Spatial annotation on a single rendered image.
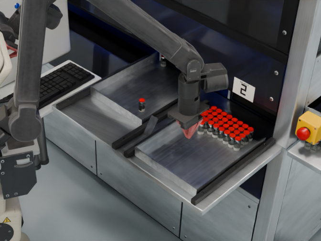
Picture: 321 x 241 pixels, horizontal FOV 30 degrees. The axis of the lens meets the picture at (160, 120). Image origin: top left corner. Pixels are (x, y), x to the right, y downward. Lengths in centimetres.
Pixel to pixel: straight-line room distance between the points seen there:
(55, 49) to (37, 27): 111
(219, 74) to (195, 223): 112
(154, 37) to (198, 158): 59
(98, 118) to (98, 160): 86
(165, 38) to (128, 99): 72
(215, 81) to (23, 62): 49
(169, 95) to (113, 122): 25
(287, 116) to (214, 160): 27
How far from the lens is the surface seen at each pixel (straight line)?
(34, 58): 140
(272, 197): 215
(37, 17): 136
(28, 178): 176
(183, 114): 159
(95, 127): 202
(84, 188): 305
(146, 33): 143
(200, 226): 255
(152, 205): 273
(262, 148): 195
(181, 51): 147
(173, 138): 197
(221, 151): 194
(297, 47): 179
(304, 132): 187
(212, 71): 154
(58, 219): 292
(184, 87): 153
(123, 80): 223
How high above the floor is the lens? 216
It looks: 39 degrees down
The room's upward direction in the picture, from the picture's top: 3 degrees clockwise
